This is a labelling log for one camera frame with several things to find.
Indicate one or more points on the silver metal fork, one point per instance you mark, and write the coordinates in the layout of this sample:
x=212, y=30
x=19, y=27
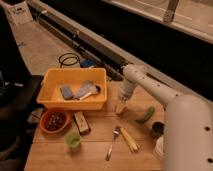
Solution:
x=116, y=134

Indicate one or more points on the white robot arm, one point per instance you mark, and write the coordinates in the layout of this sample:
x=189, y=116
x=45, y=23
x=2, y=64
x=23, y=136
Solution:
x=188, y=130

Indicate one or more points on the black chair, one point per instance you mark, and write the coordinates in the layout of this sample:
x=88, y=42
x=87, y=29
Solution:
x=18, y=90

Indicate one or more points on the yellow plastic bin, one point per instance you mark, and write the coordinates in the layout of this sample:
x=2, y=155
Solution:
x=51, y=97

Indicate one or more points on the green pepper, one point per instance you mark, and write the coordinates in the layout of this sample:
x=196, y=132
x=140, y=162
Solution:
x=147, y=116

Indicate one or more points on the dark metal cup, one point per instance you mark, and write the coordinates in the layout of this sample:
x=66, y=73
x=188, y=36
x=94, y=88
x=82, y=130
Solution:
x=157, y=130

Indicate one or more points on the orange bowl with beans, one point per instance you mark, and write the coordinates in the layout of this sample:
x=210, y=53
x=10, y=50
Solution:
x=54, y=121

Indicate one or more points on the blue sponge block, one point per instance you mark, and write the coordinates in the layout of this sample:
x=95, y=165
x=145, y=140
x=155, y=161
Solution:
x=66, y=92

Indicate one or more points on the blue object on floor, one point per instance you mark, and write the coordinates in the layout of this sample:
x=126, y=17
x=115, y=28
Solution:
x=87, y=63

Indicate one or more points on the wooden rectangular block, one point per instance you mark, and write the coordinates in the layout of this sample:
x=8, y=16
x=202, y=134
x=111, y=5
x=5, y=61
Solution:
x=82, y=123

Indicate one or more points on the grey cloth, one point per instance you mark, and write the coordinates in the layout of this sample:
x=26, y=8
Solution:
x=84, y=88

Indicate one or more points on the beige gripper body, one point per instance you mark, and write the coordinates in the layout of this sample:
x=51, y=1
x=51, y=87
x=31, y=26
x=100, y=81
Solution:
x=120, y=106

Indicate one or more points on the white round container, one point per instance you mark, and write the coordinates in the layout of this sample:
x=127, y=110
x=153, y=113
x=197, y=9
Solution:
x=159, y=148

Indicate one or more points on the white handled utensil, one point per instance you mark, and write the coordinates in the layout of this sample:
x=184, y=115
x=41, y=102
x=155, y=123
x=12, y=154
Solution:
x=93, y=90

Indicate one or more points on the green plastic cup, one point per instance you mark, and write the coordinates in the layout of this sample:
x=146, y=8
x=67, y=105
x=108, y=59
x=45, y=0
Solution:
x=72, y=139

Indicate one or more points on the white box with label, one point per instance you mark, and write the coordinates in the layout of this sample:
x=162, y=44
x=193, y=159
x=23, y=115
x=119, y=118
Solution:
x=19, y=13

